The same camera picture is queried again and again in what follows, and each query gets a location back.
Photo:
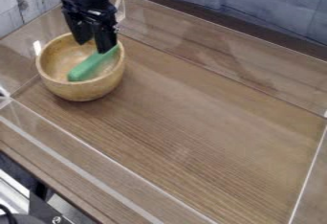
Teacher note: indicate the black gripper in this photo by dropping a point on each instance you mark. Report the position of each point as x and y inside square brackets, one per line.
[80, 13]

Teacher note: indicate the green rectangular block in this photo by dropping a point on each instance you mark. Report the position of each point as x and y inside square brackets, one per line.
[91, 67]

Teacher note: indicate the wooden bowl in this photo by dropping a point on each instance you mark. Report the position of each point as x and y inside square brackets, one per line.
[60, 55]

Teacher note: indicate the clear acrylic corner bracket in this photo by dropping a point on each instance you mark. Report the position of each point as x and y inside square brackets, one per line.
[120, 10]

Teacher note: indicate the black metal bracket with screw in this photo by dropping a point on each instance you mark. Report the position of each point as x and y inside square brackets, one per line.
[43, 211]

